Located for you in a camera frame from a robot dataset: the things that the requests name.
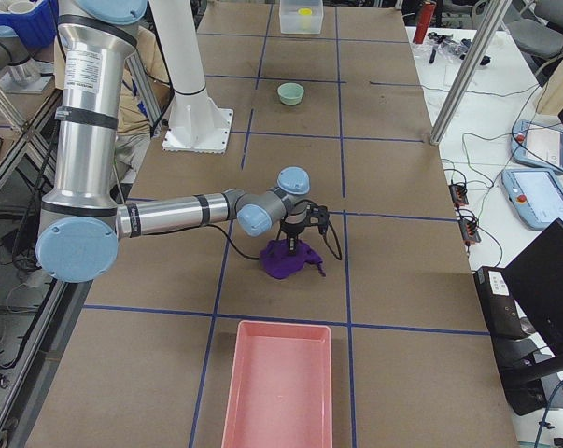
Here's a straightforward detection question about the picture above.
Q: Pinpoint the translucent plastic box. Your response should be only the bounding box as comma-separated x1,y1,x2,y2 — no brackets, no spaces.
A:
278,0,324,35

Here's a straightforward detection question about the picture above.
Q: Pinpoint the pink plastic bin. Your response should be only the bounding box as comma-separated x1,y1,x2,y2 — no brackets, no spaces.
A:
221,320,333,447

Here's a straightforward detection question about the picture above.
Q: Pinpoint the yellow plastic cup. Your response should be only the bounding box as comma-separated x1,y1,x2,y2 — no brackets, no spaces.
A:
298,7,313,17

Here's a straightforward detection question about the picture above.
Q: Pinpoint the teach pendant far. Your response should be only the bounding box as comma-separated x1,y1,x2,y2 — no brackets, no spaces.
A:
511,119,563,174

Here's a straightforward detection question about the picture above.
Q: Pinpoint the red cylinder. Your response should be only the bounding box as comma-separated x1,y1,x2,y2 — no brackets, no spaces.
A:
413,0,436,45

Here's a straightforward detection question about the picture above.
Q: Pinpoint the mint green bowl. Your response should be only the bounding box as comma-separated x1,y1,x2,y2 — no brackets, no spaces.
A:
276,82,304,105

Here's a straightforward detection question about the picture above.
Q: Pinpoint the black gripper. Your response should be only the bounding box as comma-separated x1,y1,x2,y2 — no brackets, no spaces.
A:
280,209,308,256

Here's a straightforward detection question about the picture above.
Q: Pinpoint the black monitor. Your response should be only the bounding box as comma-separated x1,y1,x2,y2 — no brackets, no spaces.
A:
502,218,563,355

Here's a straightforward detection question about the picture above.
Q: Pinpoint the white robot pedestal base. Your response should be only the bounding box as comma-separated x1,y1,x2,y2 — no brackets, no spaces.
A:
163,1,233,154

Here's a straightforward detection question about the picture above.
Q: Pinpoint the purple cloth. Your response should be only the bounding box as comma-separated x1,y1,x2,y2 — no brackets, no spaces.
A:
260,240,326,280

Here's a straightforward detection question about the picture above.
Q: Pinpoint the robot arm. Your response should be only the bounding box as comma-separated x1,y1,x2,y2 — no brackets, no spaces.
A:
35,1,310,283

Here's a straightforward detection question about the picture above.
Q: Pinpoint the teach pendant near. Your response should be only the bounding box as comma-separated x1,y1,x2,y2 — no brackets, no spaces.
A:
501,168,563,230

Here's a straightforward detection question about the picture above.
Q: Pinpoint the aluminium frame post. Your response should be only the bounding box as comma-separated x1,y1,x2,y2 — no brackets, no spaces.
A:
429,0,512,146

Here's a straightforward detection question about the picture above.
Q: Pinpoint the teach pendant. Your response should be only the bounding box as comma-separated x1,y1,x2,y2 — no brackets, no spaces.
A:
501,168,563,230
511,119,563,174

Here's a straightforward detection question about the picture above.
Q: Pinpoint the black box device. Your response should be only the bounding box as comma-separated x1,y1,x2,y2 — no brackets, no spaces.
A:
473,266,536,340

